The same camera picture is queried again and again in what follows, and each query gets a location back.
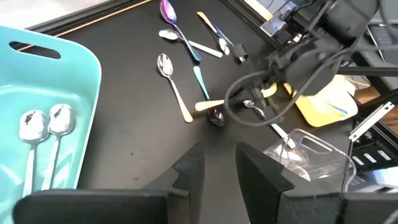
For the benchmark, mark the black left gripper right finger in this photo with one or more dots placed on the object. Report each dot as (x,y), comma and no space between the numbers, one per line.
(273,205)

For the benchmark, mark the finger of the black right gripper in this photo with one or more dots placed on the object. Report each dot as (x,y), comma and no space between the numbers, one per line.
(244,95)
(258,93)

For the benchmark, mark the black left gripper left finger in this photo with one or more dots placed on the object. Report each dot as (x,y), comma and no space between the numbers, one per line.
(93,208)

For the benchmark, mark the iridescent rainbow spoon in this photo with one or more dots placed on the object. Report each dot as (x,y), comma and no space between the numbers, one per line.
(339,109)
(226,38)
(168,14)

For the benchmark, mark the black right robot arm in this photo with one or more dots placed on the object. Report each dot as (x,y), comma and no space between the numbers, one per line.
(351,15)

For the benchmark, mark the yellow plastic bin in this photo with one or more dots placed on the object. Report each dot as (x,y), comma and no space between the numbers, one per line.
(320,115)

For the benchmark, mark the clear plastic bin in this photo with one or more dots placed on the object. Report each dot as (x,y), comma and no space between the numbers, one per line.
(329,149)

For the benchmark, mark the teal plastic bin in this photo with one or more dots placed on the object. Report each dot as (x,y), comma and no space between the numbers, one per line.
(71,77)

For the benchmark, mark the silver metal bracket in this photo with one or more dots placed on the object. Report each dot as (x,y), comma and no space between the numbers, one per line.
(371,121)

